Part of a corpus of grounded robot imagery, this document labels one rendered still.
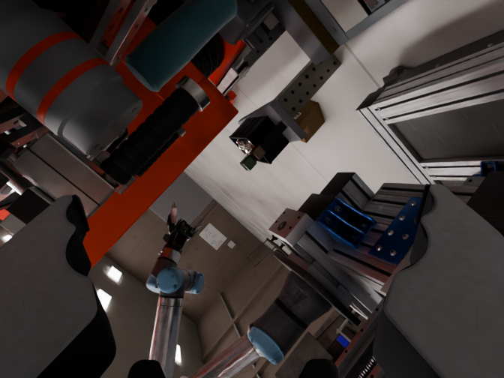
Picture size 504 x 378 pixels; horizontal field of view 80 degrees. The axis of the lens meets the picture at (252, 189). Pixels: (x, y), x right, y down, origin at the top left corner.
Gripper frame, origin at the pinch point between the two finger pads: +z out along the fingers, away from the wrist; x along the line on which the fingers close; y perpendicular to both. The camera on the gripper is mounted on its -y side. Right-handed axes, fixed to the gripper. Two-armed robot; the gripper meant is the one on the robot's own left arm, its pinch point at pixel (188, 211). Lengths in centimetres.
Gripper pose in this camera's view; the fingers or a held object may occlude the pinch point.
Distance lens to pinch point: 132.6
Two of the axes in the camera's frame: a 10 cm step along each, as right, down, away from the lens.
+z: 2.3, -7.5, 6.2
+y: 5.9, -4.0, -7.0
